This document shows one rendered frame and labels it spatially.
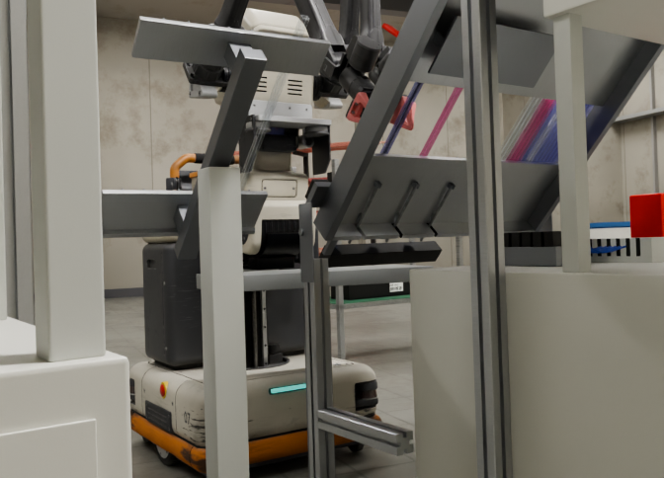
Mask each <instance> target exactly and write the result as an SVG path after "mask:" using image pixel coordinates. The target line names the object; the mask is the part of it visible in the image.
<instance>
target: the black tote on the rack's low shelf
mask: <svg viewBox="0 0 664 478"><path fill-rule="evenodd" d="M408 294H410V281H408V282H392V283H375V284H358V285H343V295H344V300H355V299H366V298H377V297H387V296H397V295H408ZM331 298H332V299H336V286H331Z"/></svg>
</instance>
